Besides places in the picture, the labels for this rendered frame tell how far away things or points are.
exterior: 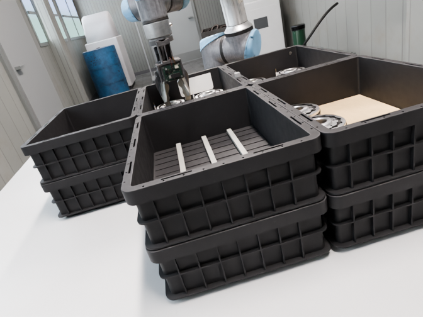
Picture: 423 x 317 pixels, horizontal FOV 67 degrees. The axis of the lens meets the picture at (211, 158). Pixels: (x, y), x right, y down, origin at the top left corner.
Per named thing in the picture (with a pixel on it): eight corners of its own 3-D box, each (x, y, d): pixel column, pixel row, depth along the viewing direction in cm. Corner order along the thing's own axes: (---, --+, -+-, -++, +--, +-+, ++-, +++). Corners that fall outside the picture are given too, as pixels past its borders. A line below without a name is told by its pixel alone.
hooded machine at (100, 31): (107, 89, 740) (81, 17, 675) (136, 81, 745) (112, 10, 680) (104, 97, 664) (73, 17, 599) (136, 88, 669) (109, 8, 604)
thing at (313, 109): (270, 113, 81) (270, 111, 81) (307, 102, 82) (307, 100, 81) (286, 124, 72) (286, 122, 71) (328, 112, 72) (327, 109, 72)
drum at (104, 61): (102, 99, 650) (84, 51, 610) (132, 90, 654) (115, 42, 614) (99, 105, 594) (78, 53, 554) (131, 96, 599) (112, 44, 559)
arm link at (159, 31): (141, 26, 92) (169, 19, 93) (146, 42, 94) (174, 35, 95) (143, 26, 85) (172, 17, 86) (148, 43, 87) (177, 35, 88)
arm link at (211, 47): (213, 65, 149) (206, 35, 144) (238, 61, 142) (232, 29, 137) (199, 70, 140) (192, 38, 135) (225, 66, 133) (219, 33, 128)
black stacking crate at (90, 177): (86, 164, 124) (73, 136, 119) (160, 143, 126) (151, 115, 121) (57, 222, 88) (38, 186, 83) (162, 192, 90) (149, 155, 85)
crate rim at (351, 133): (252, 94, 82) (250, 84, 81) (360, 63, 84) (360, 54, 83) (327, 150, 46) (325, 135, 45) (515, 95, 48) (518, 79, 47)
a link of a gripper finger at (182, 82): (191, 109, 97) (175, 82, 93) (187, 104, 102) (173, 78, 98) (199, 104, 97) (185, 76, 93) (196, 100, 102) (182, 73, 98)
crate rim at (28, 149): (63, 115, 116) (61, 109, 115) (144, 93, 117) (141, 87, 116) (22, 157, 80) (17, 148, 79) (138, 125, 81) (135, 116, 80)
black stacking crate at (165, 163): (151, 158, 85) (137, 118, 80) (257, 128, 86) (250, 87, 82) (147, 258, 49) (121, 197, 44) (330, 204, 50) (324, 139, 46)
